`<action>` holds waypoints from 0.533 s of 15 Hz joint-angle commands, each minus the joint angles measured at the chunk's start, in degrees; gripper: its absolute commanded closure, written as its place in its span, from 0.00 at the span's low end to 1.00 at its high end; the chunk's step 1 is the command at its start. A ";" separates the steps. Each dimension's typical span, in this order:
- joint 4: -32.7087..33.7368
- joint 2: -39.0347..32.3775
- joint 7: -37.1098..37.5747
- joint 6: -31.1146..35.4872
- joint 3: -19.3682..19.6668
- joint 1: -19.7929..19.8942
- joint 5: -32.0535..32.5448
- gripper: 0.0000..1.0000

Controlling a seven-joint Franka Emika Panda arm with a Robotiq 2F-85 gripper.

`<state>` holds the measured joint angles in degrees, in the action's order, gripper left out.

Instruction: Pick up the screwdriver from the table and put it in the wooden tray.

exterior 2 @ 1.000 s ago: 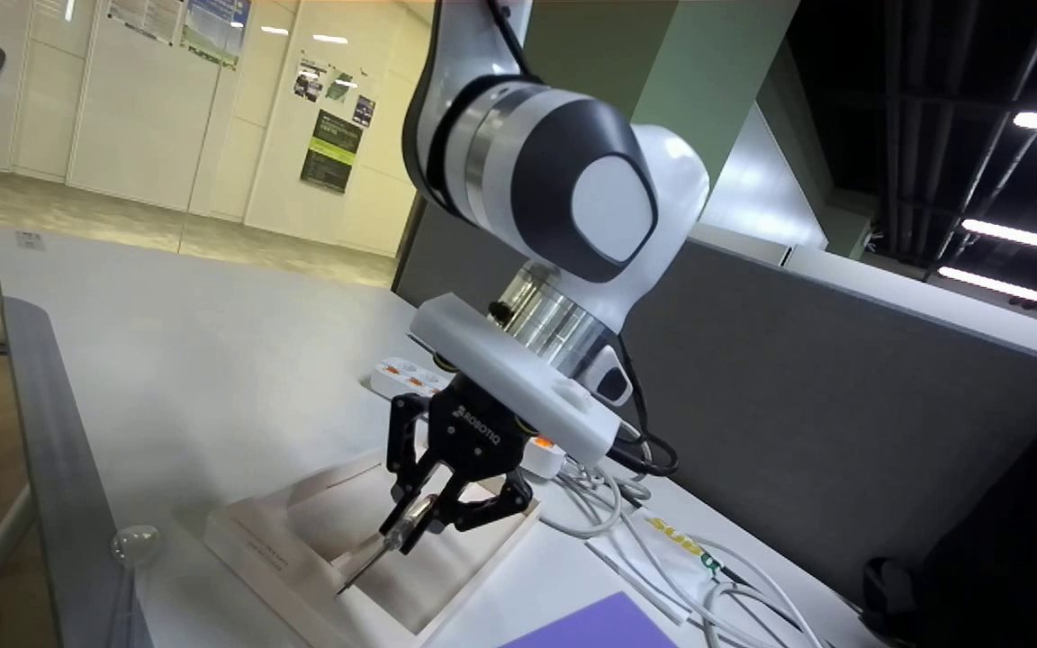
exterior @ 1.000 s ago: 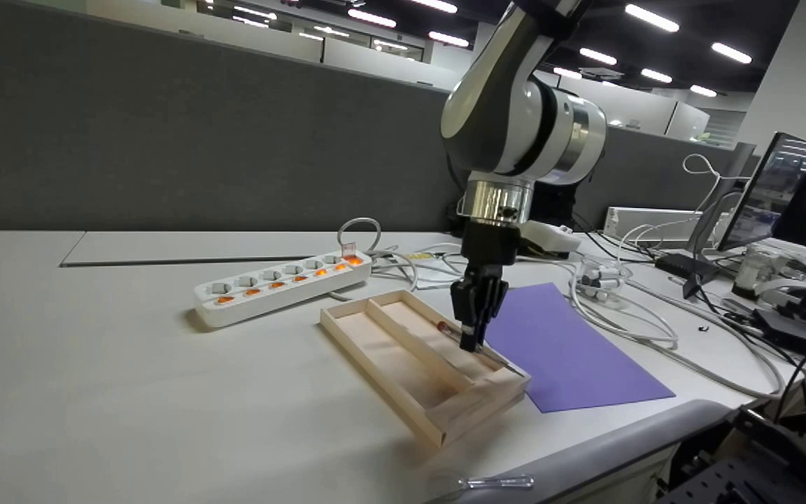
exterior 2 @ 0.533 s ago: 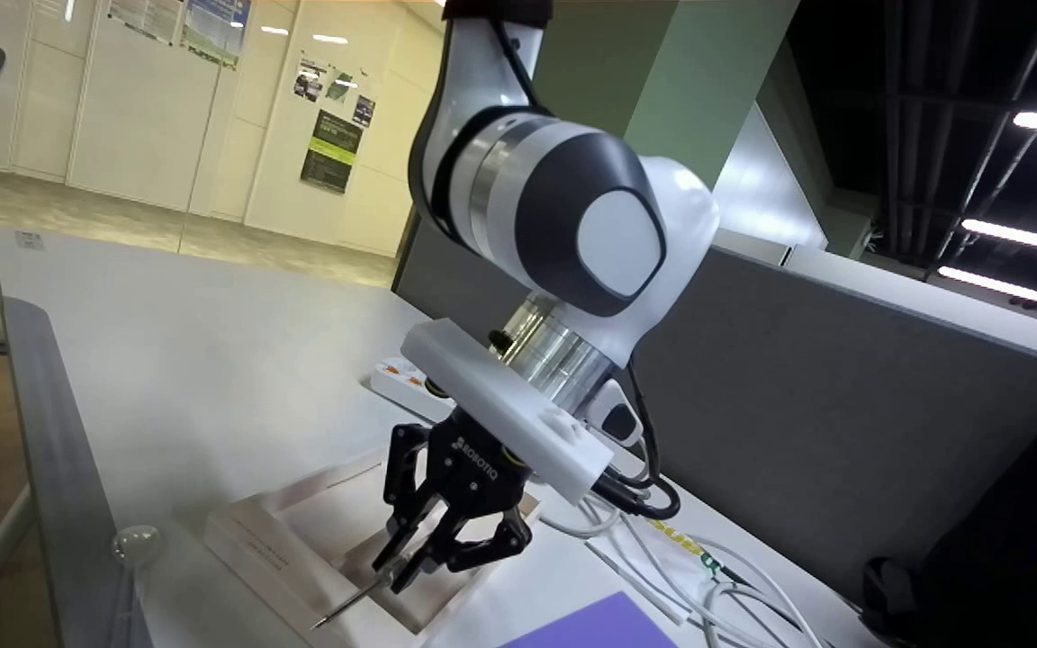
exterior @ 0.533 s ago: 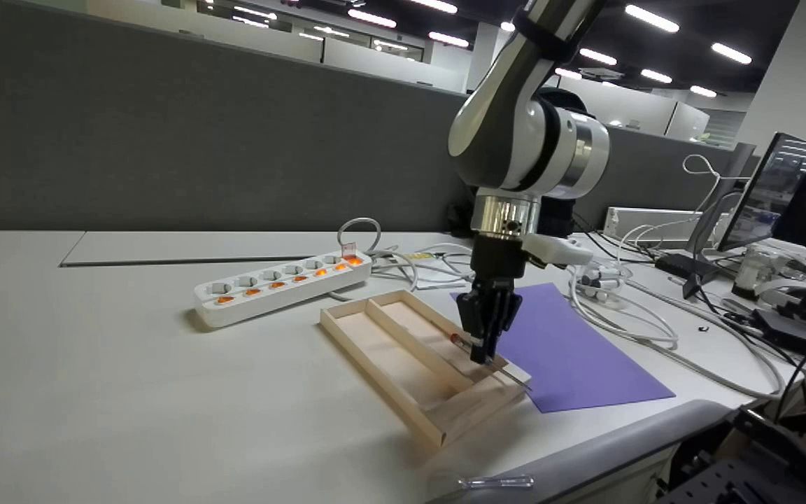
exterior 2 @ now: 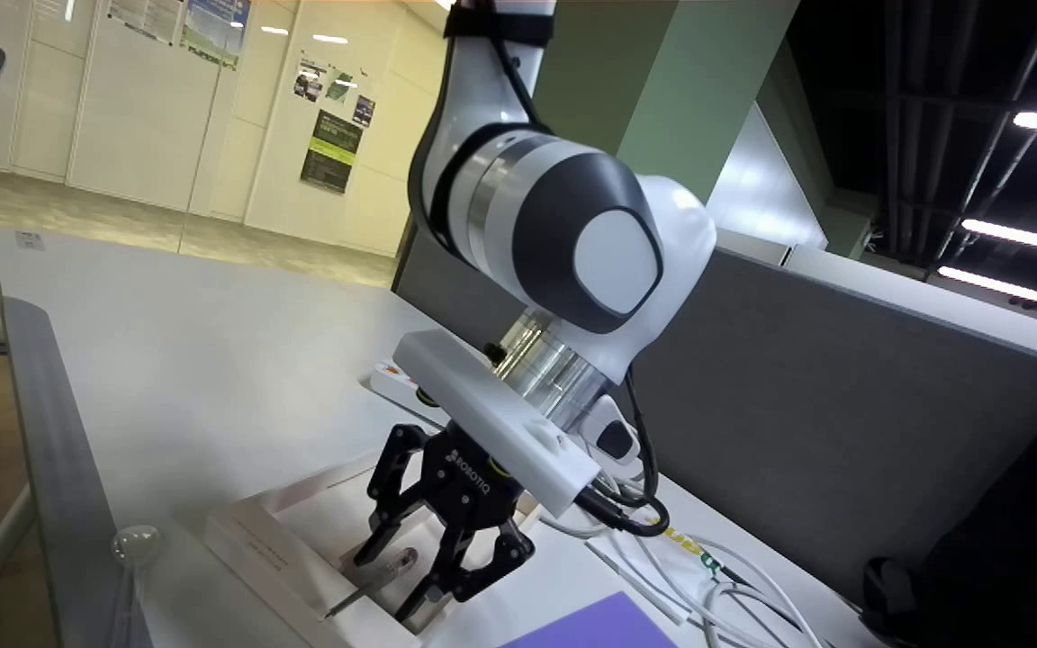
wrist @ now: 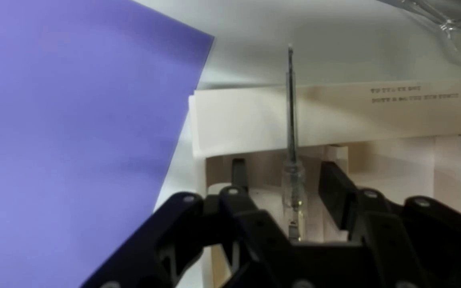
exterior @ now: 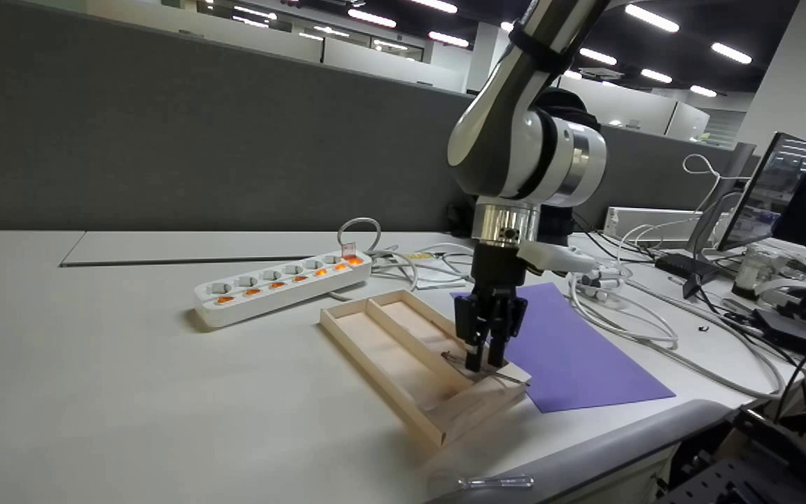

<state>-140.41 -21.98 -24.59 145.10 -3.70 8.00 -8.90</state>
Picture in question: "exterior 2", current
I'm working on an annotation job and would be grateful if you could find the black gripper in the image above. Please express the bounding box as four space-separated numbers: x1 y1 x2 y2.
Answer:
349 419 540 628

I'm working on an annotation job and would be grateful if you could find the wooden tray with divider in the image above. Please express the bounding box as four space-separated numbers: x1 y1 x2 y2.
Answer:
193 456 456 648

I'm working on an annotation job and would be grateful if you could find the purple paper sheet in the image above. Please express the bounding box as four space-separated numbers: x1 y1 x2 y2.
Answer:
501 586 679 648

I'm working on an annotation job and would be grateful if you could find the white table leg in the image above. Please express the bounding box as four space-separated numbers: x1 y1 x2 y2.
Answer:
0 480 39 590

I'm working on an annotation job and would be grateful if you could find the grey office partition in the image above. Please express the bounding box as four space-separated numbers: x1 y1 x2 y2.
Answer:
394 219 1037 608

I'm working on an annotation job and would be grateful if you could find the green building column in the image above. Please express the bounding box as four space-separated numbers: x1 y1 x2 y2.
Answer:
529 0 834 251

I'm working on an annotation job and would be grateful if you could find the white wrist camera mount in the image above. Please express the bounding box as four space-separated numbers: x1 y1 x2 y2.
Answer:
389 327 609 522

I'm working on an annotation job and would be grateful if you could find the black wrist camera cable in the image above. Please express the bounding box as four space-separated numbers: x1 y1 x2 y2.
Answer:
571 378 673 539

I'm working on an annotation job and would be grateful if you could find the tangled white cable bundle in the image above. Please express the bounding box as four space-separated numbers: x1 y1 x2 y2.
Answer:
537 476 838 648

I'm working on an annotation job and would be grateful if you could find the green black wall poster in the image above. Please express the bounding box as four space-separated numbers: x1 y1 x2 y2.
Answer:
294 106 366 198

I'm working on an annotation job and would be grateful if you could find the blue wall poster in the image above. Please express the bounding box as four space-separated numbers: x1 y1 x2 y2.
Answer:
175 0 257 72

